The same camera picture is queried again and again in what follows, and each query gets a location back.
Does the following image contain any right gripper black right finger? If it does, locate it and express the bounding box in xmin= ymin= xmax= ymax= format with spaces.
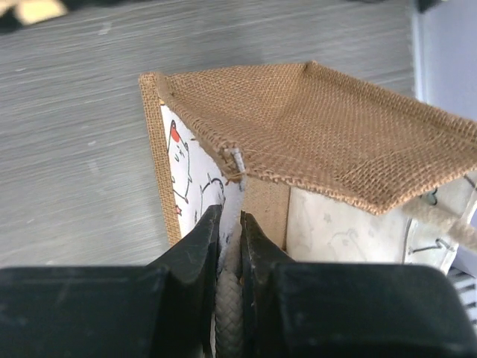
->
xmin=241 ymin=213 xmax=476 ymax=357

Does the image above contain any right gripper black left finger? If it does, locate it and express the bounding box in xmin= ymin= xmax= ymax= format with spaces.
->
xmin=1 ymin=205 xmax=221 ymax=357

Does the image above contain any burlap canvas cat-print bag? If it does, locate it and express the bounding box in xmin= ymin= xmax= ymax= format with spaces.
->
xmin=139 ymin=62 xmax=476 ymax=357

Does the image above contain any black floral fleece blanket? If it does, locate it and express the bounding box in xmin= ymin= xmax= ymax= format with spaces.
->
xmin=1 ymin=0 xmax=69 ymax=31

